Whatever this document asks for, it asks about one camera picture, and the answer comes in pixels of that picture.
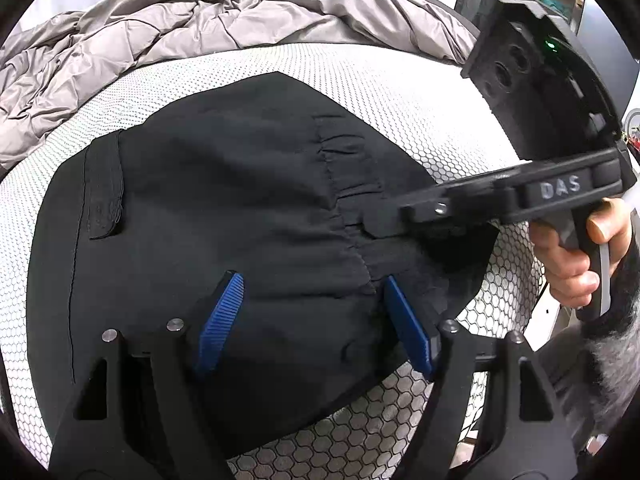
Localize black pants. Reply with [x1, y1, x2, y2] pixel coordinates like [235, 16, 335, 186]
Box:
[25, 71, 501, 456]

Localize person's right forearm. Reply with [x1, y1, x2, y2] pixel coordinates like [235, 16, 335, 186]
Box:
[575, 247, 640, 433]

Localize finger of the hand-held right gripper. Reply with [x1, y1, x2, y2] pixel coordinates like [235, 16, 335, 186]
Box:
[361, 162, 526, 238]

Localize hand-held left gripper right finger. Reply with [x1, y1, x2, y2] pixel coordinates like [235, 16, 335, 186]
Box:
[384, 276, 576, 480]

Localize person's right hand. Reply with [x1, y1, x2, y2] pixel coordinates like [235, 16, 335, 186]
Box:
[529, 197, 633, 311]

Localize grey quilted duvet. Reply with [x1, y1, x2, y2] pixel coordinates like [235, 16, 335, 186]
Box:
[0, 0, 478, 171]

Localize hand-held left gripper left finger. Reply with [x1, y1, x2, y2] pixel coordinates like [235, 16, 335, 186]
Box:
[47, 270, 246, 480]

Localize bed with hexagon patterned sheet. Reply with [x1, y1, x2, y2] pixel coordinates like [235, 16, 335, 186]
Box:
[0, 40, 551, 480]

